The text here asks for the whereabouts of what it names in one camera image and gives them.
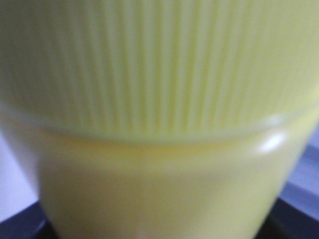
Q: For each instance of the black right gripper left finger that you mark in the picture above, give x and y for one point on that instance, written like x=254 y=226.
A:
x=30 y=223

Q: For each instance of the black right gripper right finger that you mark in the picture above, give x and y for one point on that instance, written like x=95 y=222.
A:
x=286 y=222

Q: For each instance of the yellow squeeze bottle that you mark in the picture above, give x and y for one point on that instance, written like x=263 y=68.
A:
x=158 y=119

